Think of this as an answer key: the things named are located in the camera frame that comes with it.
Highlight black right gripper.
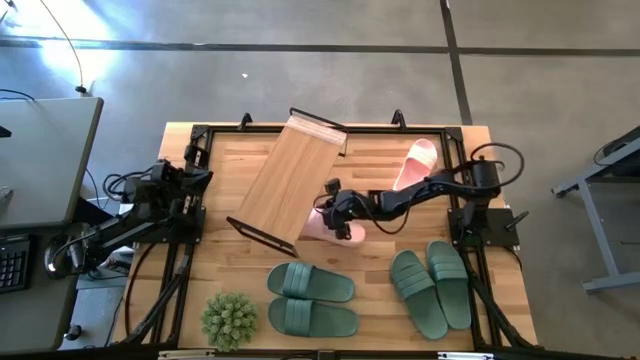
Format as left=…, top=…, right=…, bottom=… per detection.
left=319, top=188, right=375, bottom=242

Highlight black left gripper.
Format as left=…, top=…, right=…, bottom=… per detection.
left=149, top=144, right=214, bottom=201

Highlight pink rubber slide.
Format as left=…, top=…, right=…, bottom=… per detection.
left=393, top=138, right=440, bottom=192
left=299, top=207, right=367, bottom=247

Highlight dark green rubber slide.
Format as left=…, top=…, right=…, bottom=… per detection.
left=425, top=239, right=473, bottom=331
left=266, top=261, right=356, bottom=304
left=267, top=296, right=360, bottom=339
left=389, top=248, right=449, bottom=341

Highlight round artificial green plant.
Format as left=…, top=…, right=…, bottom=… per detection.
left=200, top=292, right=259, bottom=352

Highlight grey table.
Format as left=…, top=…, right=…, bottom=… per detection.
left=0, top=97, right=105, bottom=231

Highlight black clamp lever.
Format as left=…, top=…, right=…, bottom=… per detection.
left=504, top=210, right=530, bottom=232

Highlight black keyboard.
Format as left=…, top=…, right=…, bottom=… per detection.
left=0, top=234, right=34, bottom=295

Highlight grey desk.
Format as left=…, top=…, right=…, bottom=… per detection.
left=0, top=229, right=81, bottom=354

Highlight grey metal cart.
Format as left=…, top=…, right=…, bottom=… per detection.
left=551, top=124, right=640, bottom=294

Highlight wooden shelf with black frame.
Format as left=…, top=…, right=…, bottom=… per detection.
left=225, top=107, right=350, bottom=259

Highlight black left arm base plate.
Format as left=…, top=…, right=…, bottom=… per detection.
left=133, top=207, right=207, bottom=246

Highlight black aluminium rig frame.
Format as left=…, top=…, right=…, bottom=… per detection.
left=114, top=108, right=539, bottom=360

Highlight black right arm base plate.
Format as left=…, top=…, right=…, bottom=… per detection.
left=447, top=207, right=521, bottom=249

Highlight black right arm cable loop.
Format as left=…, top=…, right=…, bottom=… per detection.
left=469, top=142, right=526, bottom=191

